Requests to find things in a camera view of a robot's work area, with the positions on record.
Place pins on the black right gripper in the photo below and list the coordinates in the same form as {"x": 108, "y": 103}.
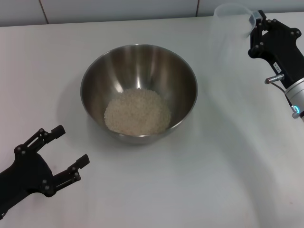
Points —
{"x": 282, "y": 50}

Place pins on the clear plastic measuring cup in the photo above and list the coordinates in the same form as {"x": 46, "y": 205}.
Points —
{"x": 231, "y": 28}

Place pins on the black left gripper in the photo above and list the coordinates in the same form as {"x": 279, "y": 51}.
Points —
{"x": 28, "y": 171}

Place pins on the stainless steel mixing bowl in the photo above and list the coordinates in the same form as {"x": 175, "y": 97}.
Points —
{"x": 142, "y": 69}

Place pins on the white rice grains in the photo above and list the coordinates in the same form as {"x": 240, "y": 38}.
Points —
{"x": 137, "y": 111}

